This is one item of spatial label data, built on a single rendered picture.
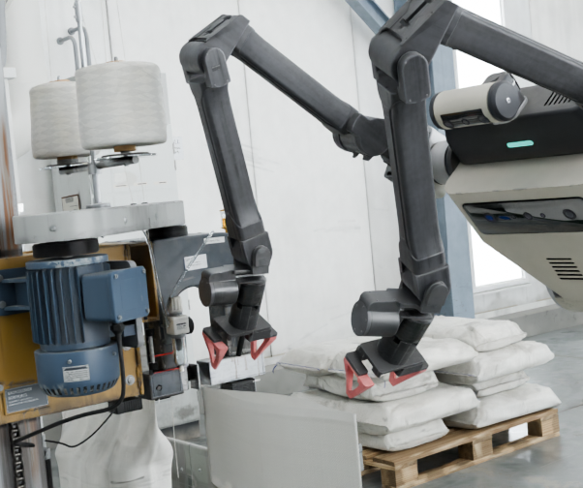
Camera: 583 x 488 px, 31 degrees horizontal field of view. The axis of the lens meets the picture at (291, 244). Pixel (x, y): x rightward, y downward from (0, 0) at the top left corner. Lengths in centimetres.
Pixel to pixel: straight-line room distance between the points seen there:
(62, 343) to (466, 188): 81
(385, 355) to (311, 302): 579
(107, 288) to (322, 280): 576
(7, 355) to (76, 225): 33
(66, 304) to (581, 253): 94
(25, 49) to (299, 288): 292
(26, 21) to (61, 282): 366
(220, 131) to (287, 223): 547
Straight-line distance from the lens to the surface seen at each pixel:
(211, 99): 192
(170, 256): 222
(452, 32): 149
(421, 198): 158
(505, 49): 155
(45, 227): 189
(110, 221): 195
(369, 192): 788
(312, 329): 754
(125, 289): 188
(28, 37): 548
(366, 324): 164
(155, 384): 221
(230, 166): 195
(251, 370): 234
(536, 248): 206
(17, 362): 209
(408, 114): 151
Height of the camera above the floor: 142
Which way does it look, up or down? 3 degrees down
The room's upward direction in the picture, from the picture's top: 5 degrees counter-clockwise
